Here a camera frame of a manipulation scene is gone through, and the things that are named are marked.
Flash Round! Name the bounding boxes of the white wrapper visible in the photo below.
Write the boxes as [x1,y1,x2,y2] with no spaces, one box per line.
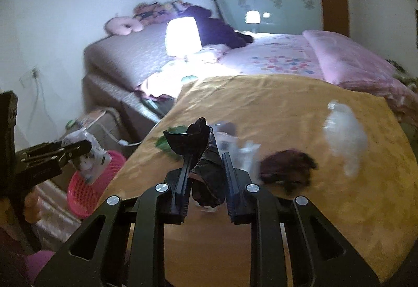
[62,130,111,185]

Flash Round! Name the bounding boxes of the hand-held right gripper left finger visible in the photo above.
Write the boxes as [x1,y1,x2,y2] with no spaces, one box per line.
[34,154,197,287]

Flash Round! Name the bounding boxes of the brown wooden door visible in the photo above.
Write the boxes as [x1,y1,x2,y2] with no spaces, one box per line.
[318,0,351,38]

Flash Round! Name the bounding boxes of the bed with floral sheet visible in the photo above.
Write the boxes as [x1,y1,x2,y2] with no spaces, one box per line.
[82,23,418,131]

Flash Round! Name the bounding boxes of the pink folded quilt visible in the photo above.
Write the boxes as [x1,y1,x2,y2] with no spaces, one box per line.
[302,30,418,105]

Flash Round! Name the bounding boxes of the black plastic bag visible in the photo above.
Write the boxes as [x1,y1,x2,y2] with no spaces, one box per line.
[163,117,230,208]

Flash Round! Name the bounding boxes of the yellow patterned tablecloth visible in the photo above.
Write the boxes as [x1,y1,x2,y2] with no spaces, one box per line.
[98,74,413,287]

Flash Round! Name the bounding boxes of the person's left hand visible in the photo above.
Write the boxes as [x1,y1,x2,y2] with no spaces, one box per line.
[24,193,43,225]

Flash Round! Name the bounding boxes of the dark clothing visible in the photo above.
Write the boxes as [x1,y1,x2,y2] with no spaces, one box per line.
[186,5,255,48]

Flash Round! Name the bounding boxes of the white table lamp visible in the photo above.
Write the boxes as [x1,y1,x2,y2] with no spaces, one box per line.
[165,17,202,61]

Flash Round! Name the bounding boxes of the person's purple clothing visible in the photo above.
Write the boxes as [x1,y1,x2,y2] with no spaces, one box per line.
[0,226,57,287]

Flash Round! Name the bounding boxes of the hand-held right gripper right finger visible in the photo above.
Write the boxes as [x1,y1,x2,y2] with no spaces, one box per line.
[222,152,381,287]

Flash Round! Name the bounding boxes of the wall socket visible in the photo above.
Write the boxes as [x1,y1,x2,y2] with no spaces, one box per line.
[20,67,42,89]

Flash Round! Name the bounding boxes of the pink neck pillow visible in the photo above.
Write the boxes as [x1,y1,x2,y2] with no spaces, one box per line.
[104,15,145,36]

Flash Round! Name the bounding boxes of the brown cardboard box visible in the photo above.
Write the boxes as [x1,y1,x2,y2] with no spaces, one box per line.
[70,109,131,148]

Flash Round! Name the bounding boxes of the dark brown crumpled wrapper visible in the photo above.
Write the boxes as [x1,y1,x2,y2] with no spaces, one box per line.
[258,149,319,193]

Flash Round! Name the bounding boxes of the pink plastic basket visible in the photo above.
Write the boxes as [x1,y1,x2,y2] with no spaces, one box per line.
[67,150,127,219]

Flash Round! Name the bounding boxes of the pink and purple cloth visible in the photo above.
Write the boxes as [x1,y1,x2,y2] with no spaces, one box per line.
[135,73,179,102]

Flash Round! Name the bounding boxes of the green wrapper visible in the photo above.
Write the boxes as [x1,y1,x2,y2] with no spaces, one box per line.
[154,125,187,157]

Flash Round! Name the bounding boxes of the grey power cord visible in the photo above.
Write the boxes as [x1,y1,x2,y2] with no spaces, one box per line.
[31,71,51,126]

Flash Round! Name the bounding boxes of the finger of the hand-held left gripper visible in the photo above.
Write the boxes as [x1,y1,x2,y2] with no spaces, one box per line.
[21,140,92,162]
[52,157,79,173]

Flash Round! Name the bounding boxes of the dark green book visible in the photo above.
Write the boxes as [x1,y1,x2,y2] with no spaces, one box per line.
[143,97,176,118]

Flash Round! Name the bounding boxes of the clear plastic wrapper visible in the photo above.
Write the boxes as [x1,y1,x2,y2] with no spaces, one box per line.
[212,122,262,178]

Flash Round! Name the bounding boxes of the plush toys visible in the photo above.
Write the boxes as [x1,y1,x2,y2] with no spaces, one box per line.
[132,0,190,26]

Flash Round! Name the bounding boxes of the small floral pillow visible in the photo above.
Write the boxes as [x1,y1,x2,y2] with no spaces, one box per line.
[189,43,230,64]

